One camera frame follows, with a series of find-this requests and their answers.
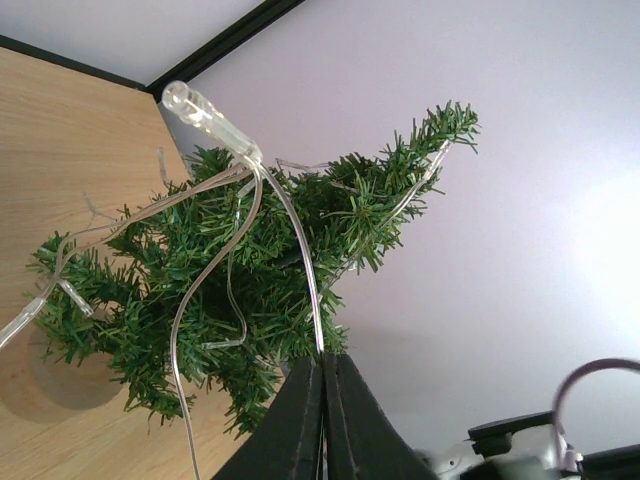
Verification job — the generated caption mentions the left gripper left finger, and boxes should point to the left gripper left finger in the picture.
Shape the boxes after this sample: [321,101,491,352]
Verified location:
[213,357,324,480]

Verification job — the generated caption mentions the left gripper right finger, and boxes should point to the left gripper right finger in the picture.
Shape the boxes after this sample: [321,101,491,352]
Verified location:
[323,353,436,479]

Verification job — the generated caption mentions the small green christmas tree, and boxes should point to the small green christmas tree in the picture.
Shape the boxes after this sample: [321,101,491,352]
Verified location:
[0,99,484,441]

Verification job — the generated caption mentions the clear led string lights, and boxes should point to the clear led string lights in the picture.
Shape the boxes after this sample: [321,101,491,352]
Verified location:
[0,80,451,480]

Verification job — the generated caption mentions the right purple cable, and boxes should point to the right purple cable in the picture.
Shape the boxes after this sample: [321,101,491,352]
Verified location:
[552,357,640,451]

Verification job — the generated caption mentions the black frame rail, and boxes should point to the black frame rail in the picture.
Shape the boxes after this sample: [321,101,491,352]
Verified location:
[1,0,299,91]

